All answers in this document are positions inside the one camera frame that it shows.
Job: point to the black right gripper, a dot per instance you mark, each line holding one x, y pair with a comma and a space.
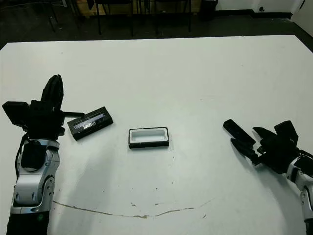
278, 154

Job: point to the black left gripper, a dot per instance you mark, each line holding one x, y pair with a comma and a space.
46, 124

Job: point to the black box lid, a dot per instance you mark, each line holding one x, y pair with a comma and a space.
97, 122

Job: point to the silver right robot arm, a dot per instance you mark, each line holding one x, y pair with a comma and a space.
305, 186

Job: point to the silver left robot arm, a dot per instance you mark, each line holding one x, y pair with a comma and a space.
31, 183

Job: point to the black box base white inlay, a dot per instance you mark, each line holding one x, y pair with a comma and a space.
146, 135

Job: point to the black waste bin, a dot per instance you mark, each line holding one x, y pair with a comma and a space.
209, 8

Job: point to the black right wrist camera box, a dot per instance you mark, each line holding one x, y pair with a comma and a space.
287, 131

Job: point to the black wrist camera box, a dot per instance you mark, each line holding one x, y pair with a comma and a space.
15, 113
287, 131

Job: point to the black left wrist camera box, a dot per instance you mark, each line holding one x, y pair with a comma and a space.
15, 113

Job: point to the small round black wall fixture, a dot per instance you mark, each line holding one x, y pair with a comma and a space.
261, 9

